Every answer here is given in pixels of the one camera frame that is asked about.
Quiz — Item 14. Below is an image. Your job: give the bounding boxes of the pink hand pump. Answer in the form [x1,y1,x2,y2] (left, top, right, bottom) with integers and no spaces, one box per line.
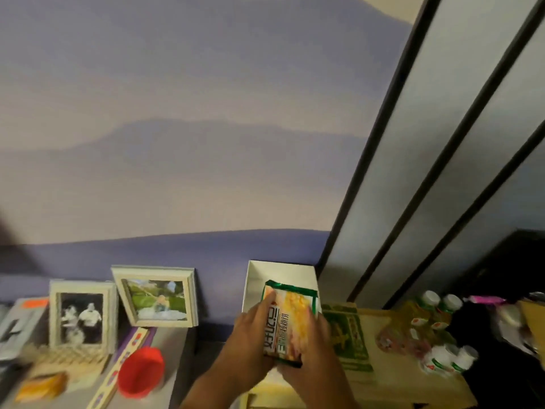
[464,295,508,306]

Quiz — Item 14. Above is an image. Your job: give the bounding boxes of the grey box orange sticker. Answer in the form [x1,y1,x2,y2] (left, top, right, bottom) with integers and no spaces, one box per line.
[0,297,50,362]

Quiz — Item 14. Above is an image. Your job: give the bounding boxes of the black-white photo frame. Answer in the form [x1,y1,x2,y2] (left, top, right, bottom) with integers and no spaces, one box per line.
[48,279,119,354]

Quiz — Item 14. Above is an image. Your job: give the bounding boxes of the purple book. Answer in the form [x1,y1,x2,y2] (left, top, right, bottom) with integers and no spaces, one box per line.
[119,327,158,350]

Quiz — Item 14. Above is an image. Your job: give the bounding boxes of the wooden peg rack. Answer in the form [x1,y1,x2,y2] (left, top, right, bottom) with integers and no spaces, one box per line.
[19,344,111,382]

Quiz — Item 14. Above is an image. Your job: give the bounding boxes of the person's left hand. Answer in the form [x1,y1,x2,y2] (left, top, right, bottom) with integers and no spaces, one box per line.
[212,292,280,393]

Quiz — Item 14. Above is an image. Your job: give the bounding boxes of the orange green snack bag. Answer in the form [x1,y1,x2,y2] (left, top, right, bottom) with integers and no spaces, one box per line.
[262,279,320,368]

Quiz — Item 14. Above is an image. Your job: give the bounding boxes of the white cardboard box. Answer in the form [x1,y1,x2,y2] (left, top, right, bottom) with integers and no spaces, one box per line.
[239,259,321,409]

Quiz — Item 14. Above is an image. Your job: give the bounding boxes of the person's left forearm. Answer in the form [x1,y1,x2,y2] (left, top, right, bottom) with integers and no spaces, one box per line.
[181,370,256,409]

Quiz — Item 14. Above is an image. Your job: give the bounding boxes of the cream strip coloured marks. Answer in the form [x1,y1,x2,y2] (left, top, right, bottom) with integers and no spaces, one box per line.
[87,327,150,409]

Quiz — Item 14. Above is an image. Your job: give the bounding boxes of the orange packet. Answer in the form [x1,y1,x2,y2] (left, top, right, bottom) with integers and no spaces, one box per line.
[15,372,69,403]

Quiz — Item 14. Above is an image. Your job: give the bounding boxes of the red lid jar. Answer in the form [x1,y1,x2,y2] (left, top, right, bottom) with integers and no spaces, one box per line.
[117,347,166,400]

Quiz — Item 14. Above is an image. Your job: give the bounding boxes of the person's right hand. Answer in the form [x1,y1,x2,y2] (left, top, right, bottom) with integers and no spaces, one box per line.
[279,312,354,401]

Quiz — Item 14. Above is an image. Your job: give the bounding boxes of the green snack box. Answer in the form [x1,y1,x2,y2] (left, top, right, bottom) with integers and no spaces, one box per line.
[321,303,375,373]

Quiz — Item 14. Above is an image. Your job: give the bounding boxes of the cream tape roll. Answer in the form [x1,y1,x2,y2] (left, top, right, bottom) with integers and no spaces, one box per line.
[496,304,527,328]

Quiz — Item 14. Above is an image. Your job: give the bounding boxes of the landscape photo frame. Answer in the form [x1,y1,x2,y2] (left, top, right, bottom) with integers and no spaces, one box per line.
[110,266,200,328]

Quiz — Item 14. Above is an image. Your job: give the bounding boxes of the person's right forearm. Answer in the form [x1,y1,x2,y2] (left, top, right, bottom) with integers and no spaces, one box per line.
[304,385,363,409]

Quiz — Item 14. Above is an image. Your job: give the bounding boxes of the black cabinet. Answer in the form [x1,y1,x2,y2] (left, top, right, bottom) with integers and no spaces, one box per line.
[447,228,545,409]

